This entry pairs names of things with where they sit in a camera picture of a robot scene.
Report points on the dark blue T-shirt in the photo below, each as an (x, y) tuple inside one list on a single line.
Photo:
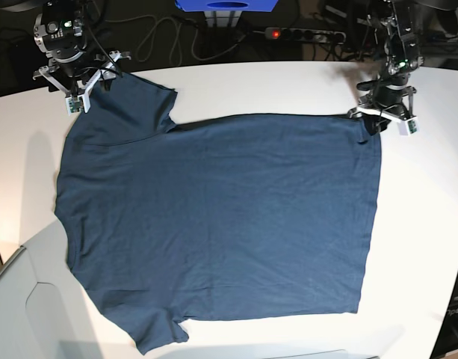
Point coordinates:
[(248, 216)]

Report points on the black power strip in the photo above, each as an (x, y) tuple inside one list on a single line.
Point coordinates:
[(306, 35)]

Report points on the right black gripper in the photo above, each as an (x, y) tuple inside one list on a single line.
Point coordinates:
[(76, 77)]

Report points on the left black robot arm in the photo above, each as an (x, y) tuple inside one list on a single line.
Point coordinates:
[(395, 22)]

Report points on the blue plastic box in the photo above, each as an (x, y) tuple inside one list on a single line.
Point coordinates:
[(231, 5)]

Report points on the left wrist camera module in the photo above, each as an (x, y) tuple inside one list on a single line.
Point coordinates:
[(408, 127)]

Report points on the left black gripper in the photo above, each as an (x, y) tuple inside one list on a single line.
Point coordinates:
[(386, 100)]

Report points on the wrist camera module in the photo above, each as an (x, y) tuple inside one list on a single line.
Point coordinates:
[(408, 127), (76, 104)]

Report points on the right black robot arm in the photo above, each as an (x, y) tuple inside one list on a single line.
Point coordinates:
[(70, 34)]

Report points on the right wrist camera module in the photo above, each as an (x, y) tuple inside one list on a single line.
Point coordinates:
[(76, 104)]

